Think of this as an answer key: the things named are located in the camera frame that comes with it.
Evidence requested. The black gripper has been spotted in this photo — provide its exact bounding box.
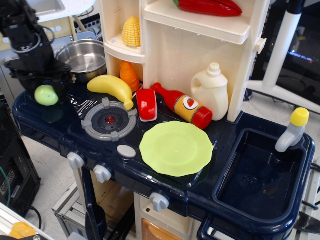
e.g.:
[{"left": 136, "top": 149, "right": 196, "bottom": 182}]
[{"left": 4, "top": 41, "right": 72, "bottom": 103}]

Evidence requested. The green toy pear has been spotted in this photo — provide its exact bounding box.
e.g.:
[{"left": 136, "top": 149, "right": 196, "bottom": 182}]
[{"left": 34, "top": 85, "right": 59, "bottom": 106}]

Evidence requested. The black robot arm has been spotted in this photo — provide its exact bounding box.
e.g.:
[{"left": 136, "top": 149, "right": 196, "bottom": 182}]
[{"left": 0, "top": 0, "right": 75, "bottom": 103}]

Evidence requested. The light green plastic plate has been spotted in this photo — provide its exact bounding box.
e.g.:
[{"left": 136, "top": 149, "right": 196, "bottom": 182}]
[{"left": 139, "top": 121, "right": 214, "bottom": 177}]

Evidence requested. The stainless steel pot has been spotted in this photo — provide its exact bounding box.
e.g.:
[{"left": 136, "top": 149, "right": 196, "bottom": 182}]
[{"left": 55, "top": 39, "right": 107, "bottom": 84}]

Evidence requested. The yellow toy banana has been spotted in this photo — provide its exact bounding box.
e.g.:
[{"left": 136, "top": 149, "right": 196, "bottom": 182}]
[{"left": 87, "top": 74, "right": 134, "bottom": 110}]

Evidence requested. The grey toy stove burner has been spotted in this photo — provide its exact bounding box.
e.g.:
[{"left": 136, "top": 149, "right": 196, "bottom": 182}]
[{"left": 81, "top": 97, "right": 138, "bottom": 142}]

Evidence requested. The grey left stove knob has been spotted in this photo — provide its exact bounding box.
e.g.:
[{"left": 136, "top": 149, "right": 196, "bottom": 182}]
[{"left": 67, "top": 152, "right": 85, "bottom": 170}]

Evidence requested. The grey stove knob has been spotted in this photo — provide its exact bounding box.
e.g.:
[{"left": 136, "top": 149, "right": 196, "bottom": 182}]
[
  {"left": 149, "top": 192, "right": 170, "bottom": 213},
  {"left": 93, "top": 165, "right": 112, "bottom": 184},
  {"left": 67, "top": 152, "right": 85, "bottom": 170}
]

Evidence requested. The orange toy carrot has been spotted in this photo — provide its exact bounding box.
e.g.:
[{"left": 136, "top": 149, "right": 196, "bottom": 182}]
[{"left": 120, "top": 60, "right": 140, "bottom": 92}]

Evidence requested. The yellow toy corn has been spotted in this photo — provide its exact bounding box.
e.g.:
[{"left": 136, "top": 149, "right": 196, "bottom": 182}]
[{"left": 122, "top": 16, "right": 141, "bottom": 47}]

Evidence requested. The black computer case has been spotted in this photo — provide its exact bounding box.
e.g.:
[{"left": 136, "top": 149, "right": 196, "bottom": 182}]
[{"left": 0, "top": 102, "right": 41, "bottom": 217}]

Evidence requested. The red toy cheese wedge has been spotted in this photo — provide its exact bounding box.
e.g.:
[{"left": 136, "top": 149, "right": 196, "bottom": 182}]
[{"left": 136, "top": 89, "right": 158, "bottom": 122}]

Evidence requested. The grey oval button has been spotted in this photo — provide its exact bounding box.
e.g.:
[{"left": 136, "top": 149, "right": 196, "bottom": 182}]
[{"left": 116, "top": 144, "right": 137, "bottom": 159}]

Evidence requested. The grey middle stove knob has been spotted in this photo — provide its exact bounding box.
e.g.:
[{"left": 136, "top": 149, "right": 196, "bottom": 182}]
[{"left": 93, "top": 165, "right": 112, "bottom": 184}]

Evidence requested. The cream toy kitchen shelf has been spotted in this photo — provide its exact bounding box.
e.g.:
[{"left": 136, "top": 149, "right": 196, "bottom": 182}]
[{"left": 99, "top": 0, "right": 270, "bottom": 122}]

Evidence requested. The red toy ketchup bottle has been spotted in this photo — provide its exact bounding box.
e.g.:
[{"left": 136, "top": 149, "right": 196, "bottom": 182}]
[{"left": 152, "top": 82, "right": 213, "bottom": 130}]

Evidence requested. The grey right stove knob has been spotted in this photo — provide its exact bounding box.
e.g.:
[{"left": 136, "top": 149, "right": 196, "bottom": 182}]
[{"left": 149, "top": 192, "right": 170, "bottom": 213}]

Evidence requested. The white toy jug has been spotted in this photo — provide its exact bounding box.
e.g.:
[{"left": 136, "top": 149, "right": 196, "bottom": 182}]
[{"left": 190, "top": 62, "right": 229, "bottom": 121}]

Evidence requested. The red toy chili pepper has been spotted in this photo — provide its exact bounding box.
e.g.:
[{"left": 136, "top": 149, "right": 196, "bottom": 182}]
[{"left": 173, "top": 0, "right": 243, "bottom": 17}]

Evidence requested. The white metal stand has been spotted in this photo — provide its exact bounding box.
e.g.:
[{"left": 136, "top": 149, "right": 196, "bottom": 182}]
[{"left": 247, "top": 0, "right": 320, "bottom": 114}]

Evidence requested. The navy toy kitchen counter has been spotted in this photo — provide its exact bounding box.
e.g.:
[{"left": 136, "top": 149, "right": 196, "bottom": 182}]
[{"left": 13, "top": 84, "right": 316, "bottom": 240}]

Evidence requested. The grey yellow toy faucet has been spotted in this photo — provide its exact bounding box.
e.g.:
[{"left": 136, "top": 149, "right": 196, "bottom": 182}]
[{"left": 275, "top": 107, "right": 310, "bottom": 153}]

